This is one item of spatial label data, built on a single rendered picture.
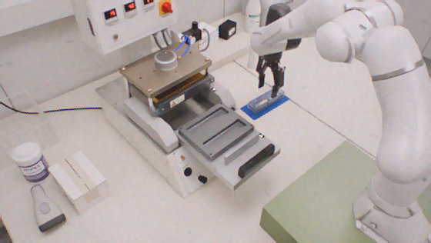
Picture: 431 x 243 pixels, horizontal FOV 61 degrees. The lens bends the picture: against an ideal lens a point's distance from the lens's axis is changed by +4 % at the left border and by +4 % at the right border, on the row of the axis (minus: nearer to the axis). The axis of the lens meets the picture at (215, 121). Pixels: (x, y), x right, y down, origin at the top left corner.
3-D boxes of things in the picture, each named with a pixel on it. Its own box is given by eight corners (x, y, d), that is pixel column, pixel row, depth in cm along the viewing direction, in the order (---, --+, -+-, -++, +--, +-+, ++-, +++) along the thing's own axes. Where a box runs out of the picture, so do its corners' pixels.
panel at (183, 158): (188, 195, 129) (171, 153, 121) (245, 151, 144) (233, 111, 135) (191, 197, 128) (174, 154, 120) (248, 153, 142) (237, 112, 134)
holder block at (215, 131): (178, 133, 121) (178, 128, 119) (221, 106, 131) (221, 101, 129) (211, 161, 113) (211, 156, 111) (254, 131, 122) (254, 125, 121)
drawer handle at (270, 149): (237, 174, 109) (238, 167, 106) (269, 149, 116) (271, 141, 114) (242, 179, 108) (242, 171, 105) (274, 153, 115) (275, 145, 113)
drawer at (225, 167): (173, 139, 124) (172, 124, 119) (219, 110, 135) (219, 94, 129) (233, 192, 109) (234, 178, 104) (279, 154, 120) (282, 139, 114)
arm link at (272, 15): (277, 58, 129) (303, 54, 131) (282, 25, 120) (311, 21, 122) (260, 32, 141) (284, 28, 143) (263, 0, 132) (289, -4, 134)
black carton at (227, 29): (218, 37, 195) (218, 25, 190) (227, 30, 200) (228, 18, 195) (226, 41, 192) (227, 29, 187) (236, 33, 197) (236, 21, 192)
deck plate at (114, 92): (95, 90, 143) (94, 88, 143) (165, 56, 160) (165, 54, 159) (165, 157, 120) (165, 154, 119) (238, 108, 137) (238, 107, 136)
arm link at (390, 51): (437, 59, 81) (412, -19, 79) (371, 89, 78) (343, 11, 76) (377, 69, 100) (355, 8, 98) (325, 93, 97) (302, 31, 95)
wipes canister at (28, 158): (22, 174, 136) (5, 148, 125) (46, 162, 140) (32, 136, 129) (31, 189, 131) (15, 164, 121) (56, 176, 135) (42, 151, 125)
